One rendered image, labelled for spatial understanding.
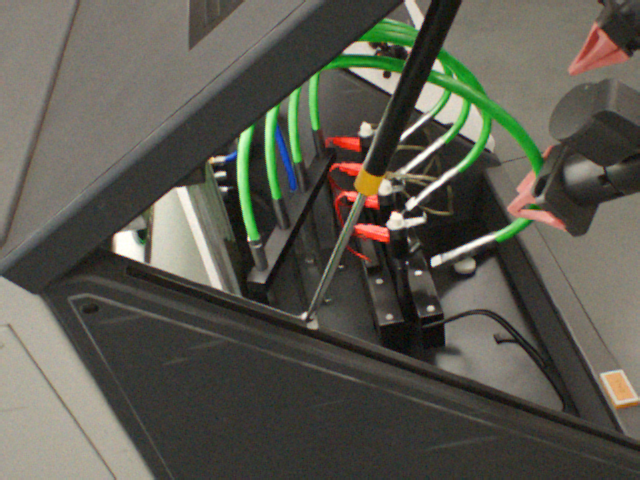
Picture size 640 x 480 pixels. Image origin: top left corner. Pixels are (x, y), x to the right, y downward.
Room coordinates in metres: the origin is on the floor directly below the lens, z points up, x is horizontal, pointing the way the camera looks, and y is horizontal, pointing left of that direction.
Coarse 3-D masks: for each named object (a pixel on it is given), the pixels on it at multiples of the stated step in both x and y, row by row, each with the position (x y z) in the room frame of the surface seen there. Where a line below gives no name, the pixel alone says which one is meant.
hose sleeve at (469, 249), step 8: (472, 240) 0.62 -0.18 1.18; (480, 240) 0.61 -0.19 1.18; (488, 240) 0.61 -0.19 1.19; (496, 240) 0.60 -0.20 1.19; (456, 248) 0.63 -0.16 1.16; (464, 248) 0.62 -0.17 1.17; (472, 248) 0.61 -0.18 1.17; (480, 248) 0.61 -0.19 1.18; (488, 248) 0.60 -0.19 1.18; (448, 256) 0.63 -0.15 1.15; (456, 256) 0.62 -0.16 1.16; (464, 256) 0.62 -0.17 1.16; (472, 256) 0.61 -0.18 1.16; (448, 264) 0.62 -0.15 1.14
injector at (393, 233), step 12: (396, 228) 0.72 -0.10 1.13; (396, 240) 0.72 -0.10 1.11; (420, 240) 0.74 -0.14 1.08; (396, 252) 0.72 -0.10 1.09; (408, 252) 0.73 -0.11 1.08; (396, 264) 0.73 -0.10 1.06; (396, 276) 0.74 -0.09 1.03; (408, 288) 0.73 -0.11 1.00; (408, 300) 0.73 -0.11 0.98; (408, 312) 0.73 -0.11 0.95
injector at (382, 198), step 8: (392, 192) 0.81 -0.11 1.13; (384, 200) 0.80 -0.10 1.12; (392, 200) 0.80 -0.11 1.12; (384, 208) 0.80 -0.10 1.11; (392, 208) 0.80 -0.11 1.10; (384, 216) 0.80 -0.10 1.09; (384, 224) 0.81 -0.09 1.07; (392, 264) 0.81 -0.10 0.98; (392, 272) 0.81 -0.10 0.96; (392, 280) 0.81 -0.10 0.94
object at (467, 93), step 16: (336, 64) 0.67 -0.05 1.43; (352, 64) 0.66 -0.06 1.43; (368, 64) 0.65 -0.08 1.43; (384, 64) 0.65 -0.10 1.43; (400, 64) 0.64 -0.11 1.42; (432, 80) 0.63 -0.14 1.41; (448, 80) 0.62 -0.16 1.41; (464, 96) 0.62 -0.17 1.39; (480, 96) 0.61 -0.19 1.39; (496, 112) 0.60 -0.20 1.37; (512, 128) 0.60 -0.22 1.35; (240, 144) 0.72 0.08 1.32; (528, 144) 0.59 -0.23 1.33; (240, 160) 0.72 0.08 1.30; (544, 160) 0.59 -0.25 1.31; (240, 176) 0.72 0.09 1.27; (240, 192) 0.73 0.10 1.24; (528, 208) 0.60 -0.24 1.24; (512, 224) 0.60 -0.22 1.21; (528, 224) 0.59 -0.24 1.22; (256, 240) 0.73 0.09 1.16
